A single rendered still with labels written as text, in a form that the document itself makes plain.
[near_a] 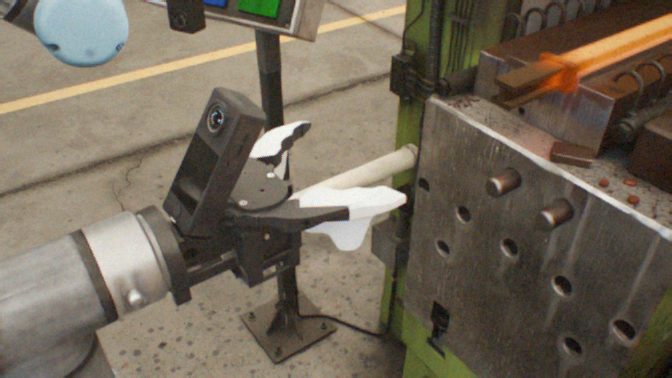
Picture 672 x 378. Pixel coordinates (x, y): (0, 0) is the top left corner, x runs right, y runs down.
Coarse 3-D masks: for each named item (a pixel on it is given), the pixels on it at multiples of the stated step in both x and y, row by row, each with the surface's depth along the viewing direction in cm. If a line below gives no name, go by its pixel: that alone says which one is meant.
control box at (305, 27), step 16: (144, 0) 98; (160, 0) 96; (288, 0) 85; (304, 0) 86; (320, 0) 90; (208, 16) 95; (224, 16) 91; (240, 16) 89; (256, 16) 88; (288, 16) 86; (304, 16) 87; (320, 16) 91; (272, 32) 93; (288, 32) 86; (304, 32) 89
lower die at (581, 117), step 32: (640, 0) 92; (544, 32) 81; (576, 32) 78; (608, 32) 78; (480, 64) 76; (512, 64) 72; (608, 64) 67; (480, 96) 78; (544, 96) 69; (576, 96) 66; (608, 96) 62; (544, 128) 71; (576, 128) 67; (608, 128) 64
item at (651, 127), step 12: (660, 120) 60; (648, 132) 60; (660, 132) 59; (636, 144) 62; (648, 144) 60; (660, 144) 59; (636, 156) 62; (648, 156) 61; (660, 156) 60; (636, 168) 62; (648, 168) 61; (660, 168) 60; (648, 180) 62; (660, 180) 61
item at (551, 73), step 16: (624, 32) 73; (640, 32) 73; (656, 32) 73; (592, 48) 69; (608, 48) 69; (624, 48) 70; (544, 64) 64; (560, 64) 64; (576, 64) 64; (592, 64) 67; (496, 80) 61; (512, 80) 61; (528, 80) 61; (544, 80) 64; (560, 80) 65; (496, 96) 63; (512, 96) 62; (528, 96) 63
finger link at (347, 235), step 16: (320, 192) 46; (336, 192) 46; (352, 192) 46; (368, 192) 46; (384, 192) 46; (400, 192) 47; (352, 208) 45; (368, 208) 45; (384, 208) 46; (320, 224) 47; (336, 224) 47; (352, 224) 47; (368, 224) 47; (336, 240) 48; (352, 240) 48
